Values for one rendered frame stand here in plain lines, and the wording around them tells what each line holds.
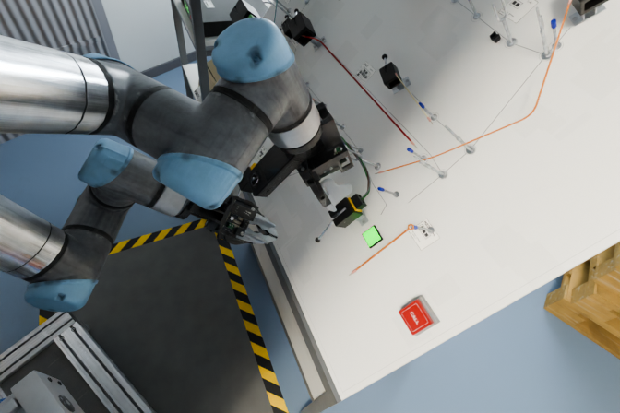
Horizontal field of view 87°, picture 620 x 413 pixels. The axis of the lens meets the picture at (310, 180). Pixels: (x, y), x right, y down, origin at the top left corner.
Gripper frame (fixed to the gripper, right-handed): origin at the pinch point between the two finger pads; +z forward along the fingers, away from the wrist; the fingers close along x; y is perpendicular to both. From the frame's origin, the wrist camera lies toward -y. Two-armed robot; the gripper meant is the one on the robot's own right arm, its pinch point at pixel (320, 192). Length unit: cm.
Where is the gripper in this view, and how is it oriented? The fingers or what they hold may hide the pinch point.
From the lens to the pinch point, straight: 61.8
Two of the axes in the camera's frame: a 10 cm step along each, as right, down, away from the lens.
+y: 8.7, -4.8, -0.6
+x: -3.9, -7.7, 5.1
